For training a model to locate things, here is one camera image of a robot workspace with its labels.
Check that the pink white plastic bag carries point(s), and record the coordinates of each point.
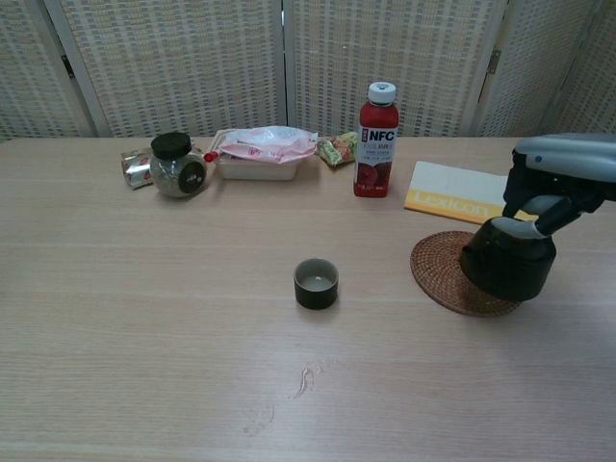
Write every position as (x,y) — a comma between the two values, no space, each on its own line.
(269,144)

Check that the brown woven round coaster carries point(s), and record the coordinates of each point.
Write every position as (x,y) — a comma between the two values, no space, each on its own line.
(435,269)

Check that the black teapot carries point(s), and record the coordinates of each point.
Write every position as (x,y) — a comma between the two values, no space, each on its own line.
(510,269)

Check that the yellow white Lexicon book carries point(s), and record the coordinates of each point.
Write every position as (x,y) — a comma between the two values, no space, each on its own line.
(457,187)

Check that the red NFC juice bottle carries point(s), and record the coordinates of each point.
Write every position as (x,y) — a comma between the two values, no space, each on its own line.
(376,168)

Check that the glass jar with black lid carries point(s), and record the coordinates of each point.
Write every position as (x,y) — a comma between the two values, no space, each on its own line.
(178,173)

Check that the green orange snack packet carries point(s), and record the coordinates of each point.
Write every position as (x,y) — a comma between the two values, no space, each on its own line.
(337,149)

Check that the small red cap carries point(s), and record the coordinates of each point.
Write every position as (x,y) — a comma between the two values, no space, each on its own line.
(210,156)

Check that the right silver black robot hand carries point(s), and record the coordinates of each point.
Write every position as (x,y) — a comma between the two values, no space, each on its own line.
(572,163)

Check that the white plastic tray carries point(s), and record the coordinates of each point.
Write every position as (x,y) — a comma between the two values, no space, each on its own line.
(255,171)

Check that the dark ceramic cup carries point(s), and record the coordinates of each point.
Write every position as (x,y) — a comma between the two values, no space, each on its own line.
(315,293)

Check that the woven folding screen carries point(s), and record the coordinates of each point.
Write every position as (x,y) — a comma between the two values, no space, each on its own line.
(192,62)

